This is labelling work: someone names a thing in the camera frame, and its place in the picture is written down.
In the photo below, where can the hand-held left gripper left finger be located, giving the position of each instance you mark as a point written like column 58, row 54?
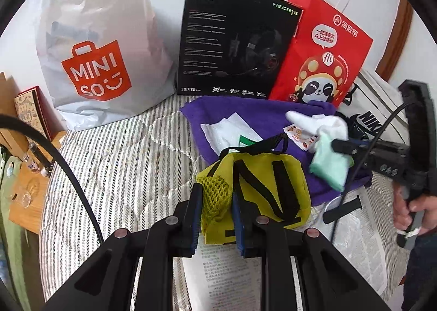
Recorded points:
column 197, row 215

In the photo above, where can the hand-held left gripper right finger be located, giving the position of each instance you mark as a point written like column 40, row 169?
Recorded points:
column 239, row 225

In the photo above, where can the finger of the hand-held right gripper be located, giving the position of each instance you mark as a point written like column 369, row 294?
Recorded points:
column 341, row 210
column 344, row 146

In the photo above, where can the mint green cloth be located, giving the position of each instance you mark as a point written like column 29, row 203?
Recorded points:
column 327, row 164

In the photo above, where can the white green plastic packet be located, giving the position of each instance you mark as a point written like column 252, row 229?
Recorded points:
column 222, row 130

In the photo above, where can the person's right hand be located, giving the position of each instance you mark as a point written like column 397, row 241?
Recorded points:
column 423, row 205

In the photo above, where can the white sock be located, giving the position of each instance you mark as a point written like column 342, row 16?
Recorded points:
column 331, row 125

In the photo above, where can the printed sock label card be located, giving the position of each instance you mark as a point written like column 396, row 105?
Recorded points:
column 300, row 136

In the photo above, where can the white tote bag black logo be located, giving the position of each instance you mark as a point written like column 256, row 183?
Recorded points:
column 375, row 92

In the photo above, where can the striped bed quilt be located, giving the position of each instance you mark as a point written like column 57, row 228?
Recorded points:
column 136, row 167

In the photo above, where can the purple towel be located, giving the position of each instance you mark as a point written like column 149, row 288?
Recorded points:
column 259, row 116

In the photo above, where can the red panda paper bag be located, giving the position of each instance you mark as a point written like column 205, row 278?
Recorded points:
column 307, row 51

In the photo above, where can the person's dark trouser leg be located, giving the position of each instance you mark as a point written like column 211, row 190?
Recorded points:
column 423, row 273

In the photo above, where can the brown wooden trim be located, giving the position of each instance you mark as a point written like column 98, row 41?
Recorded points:
column 396, row 41

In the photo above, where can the wooden nightstand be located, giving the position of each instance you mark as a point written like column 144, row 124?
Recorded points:
column 30, row 208

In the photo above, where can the black headset box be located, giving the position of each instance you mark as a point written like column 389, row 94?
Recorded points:
column 211, row 41

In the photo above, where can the black cylindrical tube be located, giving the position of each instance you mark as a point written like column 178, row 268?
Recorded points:
column 36, row 157

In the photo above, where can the pale green cloth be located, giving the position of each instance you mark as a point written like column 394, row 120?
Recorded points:
column 13, row 246

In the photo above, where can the patterned red-edged book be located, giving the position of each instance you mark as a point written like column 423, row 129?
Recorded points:
column 29, row 109

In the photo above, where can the white plastic shopping bag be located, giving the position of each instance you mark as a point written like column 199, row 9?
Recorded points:
column 102, row 7

